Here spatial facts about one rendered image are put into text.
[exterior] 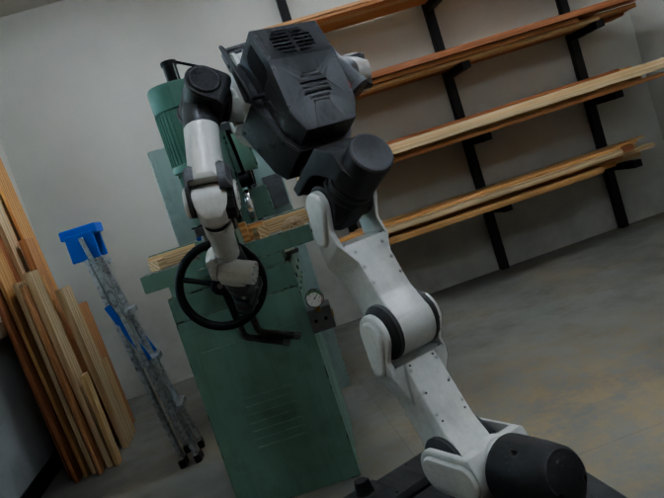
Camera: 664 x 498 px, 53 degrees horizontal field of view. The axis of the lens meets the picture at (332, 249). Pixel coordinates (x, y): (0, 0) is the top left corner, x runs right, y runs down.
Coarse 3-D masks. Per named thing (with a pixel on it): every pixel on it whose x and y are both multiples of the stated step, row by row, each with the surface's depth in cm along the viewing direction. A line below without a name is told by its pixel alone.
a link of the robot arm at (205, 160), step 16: (192, 128) 161; (208, 128) 162; (192, 144) 160; (208, 144) 159; (192, 160) 158; (208, 160) 157; (192, 176) 157; (208, 176) 156; (224, 176) 156; (192, 208) 157
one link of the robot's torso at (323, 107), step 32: (256, 32) 163; (288, 32) 167; (320, 32) 171; (256, 64) 165; (288, 64) 162; (320, 64) 166; (256, 96) 165; (288, 96) 159; (320, 96) 176; (352, 96) 168; (256, 128) 171; (288, 128) 163; (320, 128) 162; (288, 160) 169
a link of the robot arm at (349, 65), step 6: (342, 60) 189; (348, 60) 194; (354, 60) 199; (342, 66) 188; (348, 66) 189; (354, 66) 195; (348, 72) 188; (354, 72) 189; (348, 78) 188; (354, 78) 188
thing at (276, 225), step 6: (306, 210) 239; (288, 216) 239; (300, 216) 239; (306, 216) 239; (270, 222) 239; (276, 222) 239; (282, 222) 239; (270, 228) 239; (276, 228) 239; (180, 252) 239; (186, 252) 239; (168, 258) 239; (174, 258) 239; (180, 258) 239; (168, 264) 239; (174, 264) 239
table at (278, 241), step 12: (300, 228) 224; (252, 240) 230; (264, 240) 224; (276, 240) 224; (288, 240) 224; (300, 240) 224; (312, 240) 225; (264, 252) 224; (276, 252) 225; (192, 264) 224; (144, 276) 224; (156, 276) 223; (168, 276) 224; (192, 276) 224; (204, 276) 215; (144, 288) 224; (156, 288) 224
